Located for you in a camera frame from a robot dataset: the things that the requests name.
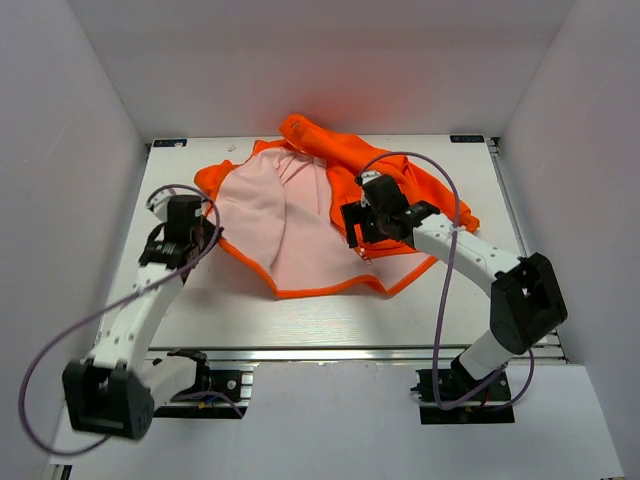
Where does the orange zip-up jacket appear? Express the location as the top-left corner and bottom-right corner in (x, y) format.
(194, 114), (480, 299)

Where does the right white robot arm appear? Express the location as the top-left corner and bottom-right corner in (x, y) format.
(341, 172), (568, 399)

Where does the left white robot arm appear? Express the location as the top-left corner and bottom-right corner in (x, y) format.
(62, 192), (221, 440)

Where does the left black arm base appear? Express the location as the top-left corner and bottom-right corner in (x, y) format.
(148, 349), (253, 420)

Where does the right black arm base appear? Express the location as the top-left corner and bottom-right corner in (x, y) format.
(409, 359), (516, 426)

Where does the left blue table label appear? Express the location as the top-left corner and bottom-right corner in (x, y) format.
(152, 139), (187, 148)

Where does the blue table label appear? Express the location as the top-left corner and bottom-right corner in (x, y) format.
(449, 134), (485, 144)
(152, 139), (187, 148)

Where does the right blue table label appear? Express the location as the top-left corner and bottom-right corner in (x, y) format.
(449, 134), (485, 144)

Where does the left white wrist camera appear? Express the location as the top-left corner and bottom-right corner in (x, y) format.
(145, 187), (175, 222)

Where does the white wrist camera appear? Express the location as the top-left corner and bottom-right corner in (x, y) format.
(355, 170), (382, 188)
(145, 187), (175, 222)

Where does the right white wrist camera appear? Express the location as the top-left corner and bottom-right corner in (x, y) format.
(355, 170), (382, 188)

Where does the aluminium table front rail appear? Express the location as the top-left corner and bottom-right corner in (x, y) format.
(143, 344), (566, 363)

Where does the aluminium table rail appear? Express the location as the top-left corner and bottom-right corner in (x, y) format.
(486, 137), (568, 355)
(143, 344), (566, 363)

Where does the aluminium table right rail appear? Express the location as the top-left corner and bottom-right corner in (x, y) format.
(486, 137), (568, 355)

